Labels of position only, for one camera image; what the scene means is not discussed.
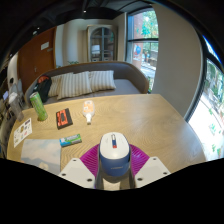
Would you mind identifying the clear plastic cup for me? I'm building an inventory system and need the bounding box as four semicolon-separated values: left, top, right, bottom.
7;92;25;122

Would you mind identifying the arched glass cabinet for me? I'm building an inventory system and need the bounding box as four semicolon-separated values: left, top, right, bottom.
86;24;119;63

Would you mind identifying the white sticker sheet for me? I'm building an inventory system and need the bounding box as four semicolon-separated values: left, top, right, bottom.
13;117;33;149

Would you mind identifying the white and blue computer mouse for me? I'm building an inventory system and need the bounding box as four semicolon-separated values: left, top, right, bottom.
98;131;132;178

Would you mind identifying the grey curved sofa bench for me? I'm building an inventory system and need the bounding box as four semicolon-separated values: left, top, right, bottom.
23;60;150;108

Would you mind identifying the brown wooden door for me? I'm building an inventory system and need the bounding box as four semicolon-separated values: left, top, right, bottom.
16;26;57;95

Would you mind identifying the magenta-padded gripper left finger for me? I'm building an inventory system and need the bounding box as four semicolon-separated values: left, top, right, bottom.
58;143;103;190

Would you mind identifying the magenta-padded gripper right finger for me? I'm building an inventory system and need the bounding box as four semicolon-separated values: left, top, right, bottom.
127;143;172;190

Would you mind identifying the white bottle with orange label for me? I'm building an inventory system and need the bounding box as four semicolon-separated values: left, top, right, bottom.
81;99;96;125

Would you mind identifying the small green and blue pack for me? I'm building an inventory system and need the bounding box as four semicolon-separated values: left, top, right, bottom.
59;133;83;148

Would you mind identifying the black backpack with orange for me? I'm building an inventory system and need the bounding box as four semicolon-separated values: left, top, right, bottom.
32;75;53;103

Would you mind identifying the black box with orange print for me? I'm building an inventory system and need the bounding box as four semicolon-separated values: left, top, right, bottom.
55;107;74;131

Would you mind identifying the green drink can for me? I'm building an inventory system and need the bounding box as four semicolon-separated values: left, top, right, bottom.
29;91;49;122

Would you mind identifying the striped beige pillow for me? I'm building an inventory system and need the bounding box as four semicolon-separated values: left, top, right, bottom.
47;74;64;98
87;69;117;93
56;70;94;101

